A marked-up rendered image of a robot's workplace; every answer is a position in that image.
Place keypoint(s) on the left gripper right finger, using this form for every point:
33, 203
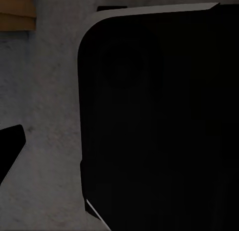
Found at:
231, 140

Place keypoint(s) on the door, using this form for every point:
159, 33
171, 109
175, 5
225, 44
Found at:
17, 15

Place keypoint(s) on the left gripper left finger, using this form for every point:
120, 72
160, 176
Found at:
12, 141

